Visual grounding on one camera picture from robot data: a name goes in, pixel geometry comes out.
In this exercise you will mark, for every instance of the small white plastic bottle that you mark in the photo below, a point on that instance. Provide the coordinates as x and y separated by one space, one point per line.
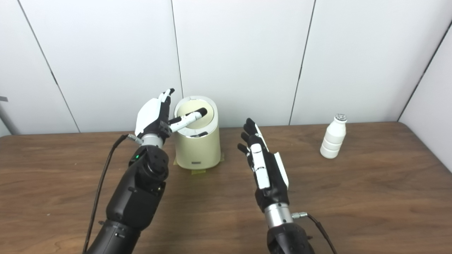
333 139

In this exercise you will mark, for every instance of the cream round bin lid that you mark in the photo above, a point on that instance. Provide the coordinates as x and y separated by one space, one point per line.
187 107

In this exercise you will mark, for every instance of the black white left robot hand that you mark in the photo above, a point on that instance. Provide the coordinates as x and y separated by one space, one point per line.
150 116

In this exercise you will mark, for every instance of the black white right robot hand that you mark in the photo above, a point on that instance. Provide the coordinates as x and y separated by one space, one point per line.
273 187

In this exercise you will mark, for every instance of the cream-colored round bin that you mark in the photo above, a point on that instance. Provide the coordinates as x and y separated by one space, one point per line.
197 151

